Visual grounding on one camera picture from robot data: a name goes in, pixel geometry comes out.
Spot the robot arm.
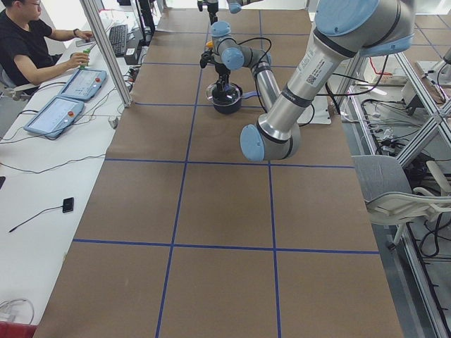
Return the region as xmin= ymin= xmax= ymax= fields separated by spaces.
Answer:
xmin=197 ymin=0 xmax=260 ymax=25
xmin=211 ymin=0 xmax=416 ymax=162

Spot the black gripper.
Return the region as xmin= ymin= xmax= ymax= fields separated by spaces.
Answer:
xmin=215 ymin=63 xmax=230 ymax=92

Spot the aluminium frame post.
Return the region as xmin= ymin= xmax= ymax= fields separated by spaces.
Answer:
xmin=80 ymin=0 xmax=132 ymax=108

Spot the small black device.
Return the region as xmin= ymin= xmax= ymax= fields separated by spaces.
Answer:
xmin=62 ymin=197 xmax=75 ymax=213

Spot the upper teach pendant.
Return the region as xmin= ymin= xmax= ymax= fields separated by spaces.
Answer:
xmin=58 ymin=68 xmax=107 ymax=102

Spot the person in black shirt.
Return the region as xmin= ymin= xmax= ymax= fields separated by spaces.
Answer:
xmin=1 ymin=1 xmax=93 ymax=87

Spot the grey office chair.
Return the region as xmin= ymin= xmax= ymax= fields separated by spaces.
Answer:
xmin=352 ymin=155 xmax=450 ymax=250

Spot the black keyboard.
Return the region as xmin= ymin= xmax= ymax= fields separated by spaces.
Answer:
xmin=109 ymin=25 xmax=128 ymax=56

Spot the glass pot lid blue knob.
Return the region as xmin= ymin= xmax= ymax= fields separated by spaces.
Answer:
xmin=206 ymin=82 xmax=242 ymax=107

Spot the lower teach pendant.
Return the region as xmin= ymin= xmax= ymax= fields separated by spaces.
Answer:
xmin=24 ymin=96 xmax=85 ymax=139

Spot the teach pendant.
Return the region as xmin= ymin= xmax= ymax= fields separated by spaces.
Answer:
xmin=58 ymin=68 xmax=107 ymax=102
xmin=24 ymin=96 xmax=85 ymax=139

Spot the dark blue pot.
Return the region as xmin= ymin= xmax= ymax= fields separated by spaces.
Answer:
xmin=208 ymin=91 xmax=257 ymax=115

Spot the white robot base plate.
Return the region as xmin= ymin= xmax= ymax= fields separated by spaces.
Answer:
xmin=297 ymin=96 xmax=331 ymax=125

